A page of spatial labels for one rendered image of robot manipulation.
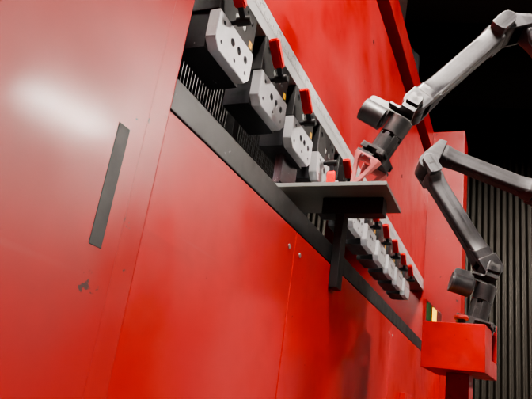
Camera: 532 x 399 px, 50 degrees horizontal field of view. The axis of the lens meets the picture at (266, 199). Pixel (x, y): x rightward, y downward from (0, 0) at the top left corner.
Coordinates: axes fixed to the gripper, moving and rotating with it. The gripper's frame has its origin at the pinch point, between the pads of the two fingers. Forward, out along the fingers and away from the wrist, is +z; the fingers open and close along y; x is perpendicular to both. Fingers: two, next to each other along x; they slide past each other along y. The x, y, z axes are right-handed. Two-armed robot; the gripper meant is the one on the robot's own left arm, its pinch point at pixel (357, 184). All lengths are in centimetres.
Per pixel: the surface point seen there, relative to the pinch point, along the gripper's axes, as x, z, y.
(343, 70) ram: -38, -36, -24
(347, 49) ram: -42, -44, -26
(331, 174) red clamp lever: -14.1, -2.1, -13.4
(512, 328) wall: 12, -48, -391
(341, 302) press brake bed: 10.4, 25.2, -8.9
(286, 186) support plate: -9.8, 10.8, 10.1
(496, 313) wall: -4, -52, -388
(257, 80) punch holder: -18.5, -2.1, 31.2
